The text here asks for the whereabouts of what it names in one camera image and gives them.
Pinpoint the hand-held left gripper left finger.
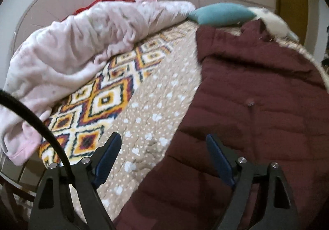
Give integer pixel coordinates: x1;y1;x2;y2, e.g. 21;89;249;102
28;132;122;230

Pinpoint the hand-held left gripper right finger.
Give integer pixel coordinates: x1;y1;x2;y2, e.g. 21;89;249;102
206;134;300;230

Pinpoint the maroon quilted jacket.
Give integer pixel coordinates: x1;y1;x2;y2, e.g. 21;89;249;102
113;21;329;230

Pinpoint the patterned beige bedspread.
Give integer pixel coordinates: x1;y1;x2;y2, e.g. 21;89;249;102
38;20;329;220

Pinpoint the beige padded bed base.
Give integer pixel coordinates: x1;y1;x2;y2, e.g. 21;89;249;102
0;151;48;196

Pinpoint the pink fleece blanket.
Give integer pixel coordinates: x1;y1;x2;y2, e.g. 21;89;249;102
0;0;196;167

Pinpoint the teal pillow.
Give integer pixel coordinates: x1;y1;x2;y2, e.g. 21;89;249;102
187;2;257;27

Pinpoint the red cloth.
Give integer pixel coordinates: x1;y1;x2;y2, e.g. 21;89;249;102
73;0;136;15

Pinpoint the round grey headboard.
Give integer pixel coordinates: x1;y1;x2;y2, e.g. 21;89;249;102
12;0;122;54

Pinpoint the black cable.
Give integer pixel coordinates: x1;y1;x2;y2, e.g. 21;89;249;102
0;90;73;185

